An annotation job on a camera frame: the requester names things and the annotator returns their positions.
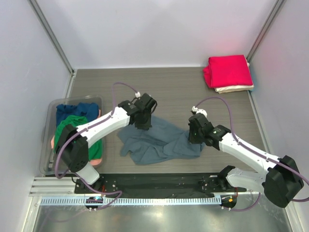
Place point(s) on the clear plastic storage bin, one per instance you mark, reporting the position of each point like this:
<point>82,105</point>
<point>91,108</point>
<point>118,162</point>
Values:
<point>48,158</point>

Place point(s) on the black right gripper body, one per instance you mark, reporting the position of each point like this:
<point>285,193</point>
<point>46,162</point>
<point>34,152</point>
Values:
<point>194,136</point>

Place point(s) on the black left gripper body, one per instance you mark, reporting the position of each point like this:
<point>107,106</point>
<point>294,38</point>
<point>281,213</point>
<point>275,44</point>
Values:
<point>145,122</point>

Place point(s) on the right aluminium corner post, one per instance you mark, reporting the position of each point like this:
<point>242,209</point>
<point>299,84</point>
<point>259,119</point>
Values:
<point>279,4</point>

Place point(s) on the aluminium corner post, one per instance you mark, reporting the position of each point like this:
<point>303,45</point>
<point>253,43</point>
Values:
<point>48,30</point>
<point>279,4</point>

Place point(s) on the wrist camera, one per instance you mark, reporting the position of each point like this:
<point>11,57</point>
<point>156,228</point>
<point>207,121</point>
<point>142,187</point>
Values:
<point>195,110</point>
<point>146,103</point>

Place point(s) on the navy blue t shirt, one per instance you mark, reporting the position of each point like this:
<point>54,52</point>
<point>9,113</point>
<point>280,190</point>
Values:
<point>89,110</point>

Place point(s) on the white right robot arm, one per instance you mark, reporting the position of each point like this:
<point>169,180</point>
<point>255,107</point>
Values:
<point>277,178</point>

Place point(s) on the folded cream t shirt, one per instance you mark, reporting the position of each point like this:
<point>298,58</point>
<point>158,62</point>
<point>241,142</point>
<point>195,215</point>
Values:
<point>235,88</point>

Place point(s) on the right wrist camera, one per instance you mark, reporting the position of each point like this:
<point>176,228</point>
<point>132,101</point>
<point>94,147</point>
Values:
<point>195,110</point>

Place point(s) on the folded red t shirt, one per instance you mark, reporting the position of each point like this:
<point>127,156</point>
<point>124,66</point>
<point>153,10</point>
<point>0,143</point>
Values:
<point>208,70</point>

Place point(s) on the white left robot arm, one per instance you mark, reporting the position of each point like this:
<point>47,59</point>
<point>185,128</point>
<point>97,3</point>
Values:
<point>74,142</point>

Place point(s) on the pink t shirt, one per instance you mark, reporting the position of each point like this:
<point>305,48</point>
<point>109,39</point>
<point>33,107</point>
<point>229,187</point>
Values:
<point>96,150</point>

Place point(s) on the green t shirt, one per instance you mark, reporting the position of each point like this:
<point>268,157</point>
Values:
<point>95,152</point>

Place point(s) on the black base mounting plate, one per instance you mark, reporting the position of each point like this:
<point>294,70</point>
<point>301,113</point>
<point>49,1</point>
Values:
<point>134,185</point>

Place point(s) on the white slotted cable duct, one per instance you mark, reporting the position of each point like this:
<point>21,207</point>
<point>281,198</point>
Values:
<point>96,200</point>

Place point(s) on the grey blue t shirt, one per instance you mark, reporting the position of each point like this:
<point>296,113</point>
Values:
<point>163,141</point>

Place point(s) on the left aluminium corner post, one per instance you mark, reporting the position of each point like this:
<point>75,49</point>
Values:
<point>48,30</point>

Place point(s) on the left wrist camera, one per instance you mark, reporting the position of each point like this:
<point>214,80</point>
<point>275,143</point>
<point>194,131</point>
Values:
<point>146,103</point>

